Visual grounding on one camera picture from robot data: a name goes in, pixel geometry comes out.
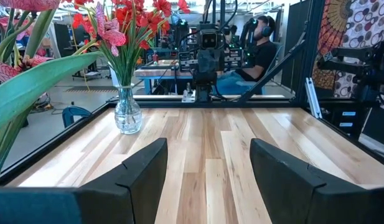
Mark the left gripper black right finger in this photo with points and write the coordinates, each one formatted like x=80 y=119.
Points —
x=288 y=189

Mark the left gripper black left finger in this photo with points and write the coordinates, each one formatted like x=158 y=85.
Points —
x=138 y=186

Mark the pink artificial flower bunch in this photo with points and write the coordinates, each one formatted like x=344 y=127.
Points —
x=5 y=70
x=110 y=34

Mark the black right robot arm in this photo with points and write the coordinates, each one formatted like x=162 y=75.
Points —
x=204 y=87

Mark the clear glass vase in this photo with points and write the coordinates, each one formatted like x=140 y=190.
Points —
x=128 y=115

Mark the black teleoperation rig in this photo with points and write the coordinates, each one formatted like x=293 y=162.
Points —
x=235 y=56

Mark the wooden table with blue legs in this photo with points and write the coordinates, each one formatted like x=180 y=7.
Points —
x=157 y=73

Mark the person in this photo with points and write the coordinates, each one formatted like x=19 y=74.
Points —
x=263 y=56

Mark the black partition panel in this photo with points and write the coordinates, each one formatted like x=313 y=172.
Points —
x=291 y=46

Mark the black drawer cabinet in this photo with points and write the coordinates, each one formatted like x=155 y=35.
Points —
x=344 y=119

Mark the white aluminium bar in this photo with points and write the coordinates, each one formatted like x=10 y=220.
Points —
x=313 y=96

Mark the blue metal stand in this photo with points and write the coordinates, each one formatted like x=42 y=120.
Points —
x=74 y=113

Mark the dark monitor screen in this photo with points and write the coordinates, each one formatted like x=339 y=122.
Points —
x=376 y=127

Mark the orange mandala cloth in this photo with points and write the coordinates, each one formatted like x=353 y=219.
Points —
x=330 y=31

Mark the circle pattern cloth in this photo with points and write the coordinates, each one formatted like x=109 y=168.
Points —
x=369 y=21

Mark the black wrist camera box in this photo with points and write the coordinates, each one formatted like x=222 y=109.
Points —
x=209 y=39

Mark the black aluminium table frame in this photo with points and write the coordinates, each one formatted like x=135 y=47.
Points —
x=257 y=103

